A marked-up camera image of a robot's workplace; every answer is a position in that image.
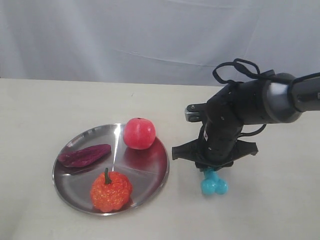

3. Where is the black cable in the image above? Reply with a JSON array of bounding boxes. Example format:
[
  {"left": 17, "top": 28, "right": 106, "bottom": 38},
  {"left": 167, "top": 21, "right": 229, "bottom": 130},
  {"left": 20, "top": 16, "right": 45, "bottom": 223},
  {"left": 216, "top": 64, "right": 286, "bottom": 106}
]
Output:
[{"left": 212, "top": 58, "right": 320, "bottom": 137}]

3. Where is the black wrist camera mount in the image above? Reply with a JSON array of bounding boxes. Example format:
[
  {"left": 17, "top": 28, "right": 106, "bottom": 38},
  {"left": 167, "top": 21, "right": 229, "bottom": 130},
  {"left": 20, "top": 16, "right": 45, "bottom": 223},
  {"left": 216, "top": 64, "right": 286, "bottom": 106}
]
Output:
[{"left": 184, "top": 103, "right": 206, "bottom": 123}]

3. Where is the purple sweet potato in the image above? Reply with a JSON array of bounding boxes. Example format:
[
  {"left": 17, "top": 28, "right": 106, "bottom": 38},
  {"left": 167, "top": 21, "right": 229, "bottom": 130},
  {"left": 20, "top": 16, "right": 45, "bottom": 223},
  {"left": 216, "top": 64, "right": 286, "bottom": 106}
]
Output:
[{"left": 57, "top": 144, "right": 111, "bottom": 168}]

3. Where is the turquoise toy bone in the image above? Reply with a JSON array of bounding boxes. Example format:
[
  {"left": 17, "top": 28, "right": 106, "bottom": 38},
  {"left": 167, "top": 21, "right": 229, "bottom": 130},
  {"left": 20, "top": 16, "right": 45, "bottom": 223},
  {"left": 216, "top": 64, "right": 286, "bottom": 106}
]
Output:
[{"left": 200, "top": 168, "right": 229, "bottom": 196}]

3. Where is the round stainless steel plate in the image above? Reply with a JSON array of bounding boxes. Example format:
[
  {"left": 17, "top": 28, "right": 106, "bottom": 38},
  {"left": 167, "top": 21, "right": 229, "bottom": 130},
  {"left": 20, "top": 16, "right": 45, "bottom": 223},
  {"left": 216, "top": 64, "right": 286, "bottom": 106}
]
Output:
[{"left": 52, "top": 123, "right": 170, "bottom": 216}]

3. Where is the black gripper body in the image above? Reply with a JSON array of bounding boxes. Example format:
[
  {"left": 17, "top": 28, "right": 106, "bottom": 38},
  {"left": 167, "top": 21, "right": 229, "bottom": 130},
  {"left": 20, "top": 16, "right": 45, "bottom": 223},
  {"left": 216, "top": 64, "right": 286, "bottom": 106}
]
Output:
[{"left": 171, "top": 120, "right": 258, "bottom": 170}]

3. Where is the red apple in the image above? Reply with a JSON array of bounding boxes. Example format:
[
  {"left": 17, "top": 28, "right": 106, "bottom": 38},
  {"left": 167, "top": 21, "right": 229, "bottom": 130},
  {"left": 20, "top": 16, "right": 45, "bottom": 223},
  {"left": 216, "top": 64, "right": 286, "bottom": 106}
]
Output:
[{"left": 123, "top": 117, "right": 156, "bottom": 150}]

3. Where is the white backdrop cloth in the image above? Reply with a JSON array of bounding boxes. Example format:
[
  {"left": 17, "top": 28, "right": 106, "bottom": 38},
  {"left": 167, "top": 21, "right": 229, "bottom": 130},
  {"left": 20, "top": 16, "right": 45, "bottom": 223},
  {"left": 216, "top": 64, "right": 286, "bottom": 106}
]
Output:
[{"left": 0, "top": 0, "right": 320, "bottom": 85}]

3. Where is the orange toy pumpkin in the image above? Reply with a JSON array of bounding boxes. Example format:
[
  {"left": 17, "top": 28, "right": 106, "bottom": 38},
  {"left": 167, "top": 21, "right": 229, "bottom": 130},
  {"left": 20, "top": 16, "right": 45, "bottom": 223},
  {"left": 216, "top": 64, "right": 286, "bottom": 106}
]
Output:
[{"left": 90, "top": 167, "right": 133, "bottom": 213}]

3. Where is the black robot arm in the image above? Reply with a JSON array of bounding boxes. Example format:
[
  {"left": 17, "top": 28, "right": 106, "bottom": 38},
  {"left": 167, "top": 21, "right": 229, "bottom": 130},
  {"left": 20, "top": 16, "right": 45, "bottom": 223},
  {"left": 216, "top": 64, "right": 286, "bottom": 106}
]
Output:
[{"left": 171, "top": 71, "right": 320, "bottom": 171}]

